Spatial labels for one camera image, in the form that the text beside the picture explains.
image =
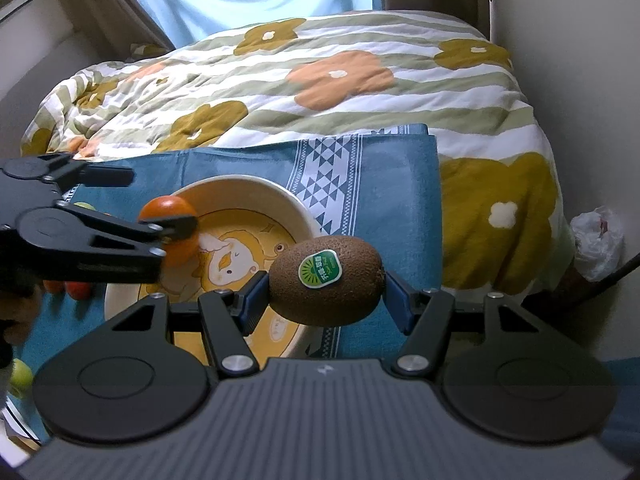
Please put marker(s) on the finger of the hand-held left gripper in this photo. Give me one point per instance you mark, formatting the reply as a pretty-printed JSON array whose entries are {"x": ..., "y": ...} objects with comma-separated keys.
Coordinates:
[
  {"x": 105, "y": 176},
  {"x": 100, "y": 250}
]

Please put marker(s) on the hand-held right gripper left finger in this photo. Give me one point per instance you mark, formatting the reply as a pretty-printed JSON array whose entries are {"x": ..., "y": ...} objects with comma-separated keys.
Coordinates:
[{"x": 255, "y": 302}]

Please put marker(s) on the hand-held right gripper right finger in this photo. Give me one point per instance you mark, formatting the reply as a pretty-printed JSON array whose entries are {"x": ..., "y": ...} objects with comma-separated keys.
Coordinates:
[{"x": 396, "y": 302}]

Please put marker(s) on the small orange tangerine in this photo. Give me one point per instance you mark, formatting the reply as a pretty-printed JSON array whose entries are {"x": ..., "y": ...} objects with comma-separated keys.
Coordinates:
[
  {"x": 77, "y": 291},
  {"x": 165, "y": 206}
]

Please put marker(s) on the brown kiwi with green sticker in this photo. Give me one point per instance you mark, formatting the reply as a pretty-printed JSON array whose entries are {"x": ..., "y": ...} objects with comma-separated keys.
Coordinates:
[{"x": 345, "y": 280}]

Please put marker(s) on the cream cartoon print bowl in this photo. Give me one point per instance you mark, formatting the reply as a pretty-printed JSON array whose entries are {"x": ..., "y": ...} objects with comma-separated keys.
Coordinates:
[{"x": 250, "y": 225}]

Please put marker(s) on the large green apple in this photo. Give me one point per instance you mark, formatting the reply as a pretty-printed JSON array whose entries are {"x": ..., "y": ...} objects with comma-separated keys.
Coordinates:
[{"x": 17, "y": 377}]

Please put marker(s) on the blue cloth with triangle band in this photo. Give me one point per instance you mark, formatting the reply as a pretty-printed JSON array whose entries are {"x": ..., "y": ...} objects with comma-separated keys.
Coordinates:
[{"x": 390, "y": 200}]

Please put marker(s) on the grey padded headboard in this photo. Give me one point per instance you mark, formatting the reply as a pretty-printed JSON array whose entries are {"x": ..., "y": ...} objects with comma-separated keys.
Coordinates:
[{"x": 45, "y": 65}]

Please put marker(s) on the floral striped blanket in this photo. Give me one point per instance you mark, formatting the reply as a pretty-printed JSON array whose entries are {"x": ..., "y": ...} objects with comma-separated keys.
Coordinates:
[{"x": 350, "y": 125}]

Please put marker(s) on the white plastic bag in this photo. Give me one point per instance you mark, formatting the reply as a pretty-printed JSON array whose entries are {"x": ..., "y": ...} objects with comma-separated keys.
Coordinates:
[{"x": 595, "y": 240}]

